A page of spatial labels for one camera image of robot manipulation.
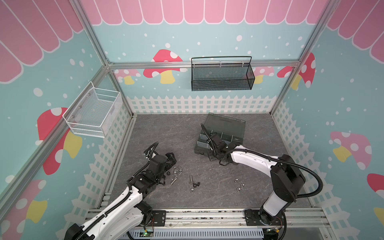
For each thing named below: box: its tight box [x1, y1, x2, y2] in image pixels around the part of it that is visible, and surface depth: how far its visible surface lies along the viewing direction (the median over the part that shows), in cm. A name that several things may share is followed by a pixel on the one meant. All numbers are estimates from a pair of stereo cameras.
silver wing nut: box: [173, 165, 183, 176], surface depth 91 cm
